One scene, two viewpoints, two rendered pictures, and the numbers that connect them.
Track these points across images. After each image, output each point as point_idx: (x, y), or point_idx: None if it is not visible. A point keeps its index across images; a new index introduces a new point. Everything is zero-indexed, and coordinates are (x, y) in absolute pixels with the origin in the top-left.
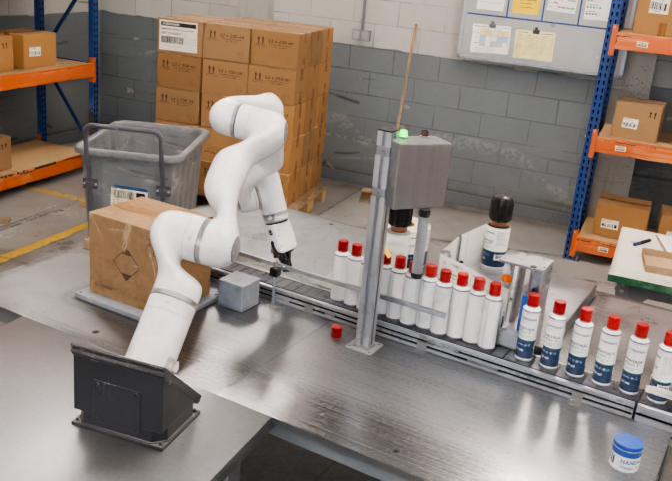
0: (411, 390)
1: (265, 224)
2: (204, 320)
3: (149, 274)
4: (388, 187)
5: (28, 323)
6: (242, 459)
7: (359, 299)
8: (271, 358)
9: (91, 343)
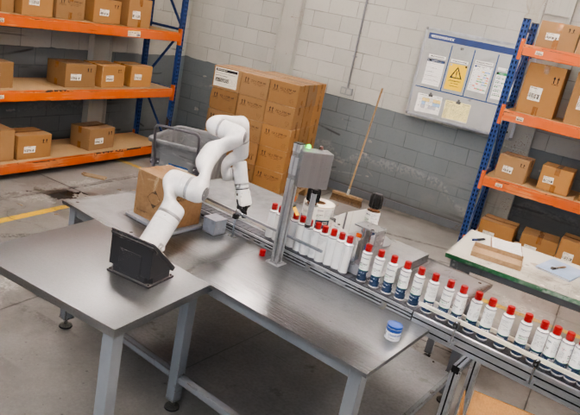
0: (292, 286)
1: None
2: (192, 236)
3: None
4: (296, 174)
5: (97, 223)
6: (189, 301)
7: None
8: (221, 259)
9: None
